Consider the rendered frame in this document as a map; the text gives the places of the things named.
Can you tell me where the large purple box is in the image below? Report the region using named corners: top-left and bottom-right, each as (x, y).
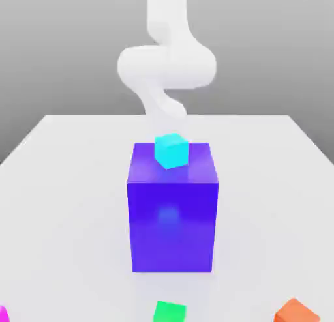
top-left (127, 142), bottom-right (219, 274)

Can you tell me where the small cyan cube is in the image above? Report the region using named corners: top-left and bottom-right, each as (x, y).
top-left (154, 132), bottom-right (189, 170)

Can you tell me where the small green cube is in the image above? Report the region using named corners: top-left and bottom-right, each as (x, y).
top-left (153, 300), bottom-right (187, 322)

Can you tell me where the small orange cube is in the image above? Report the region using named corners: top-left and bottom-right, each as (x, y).
top-left (273, 297), bottom-right (321, 322)

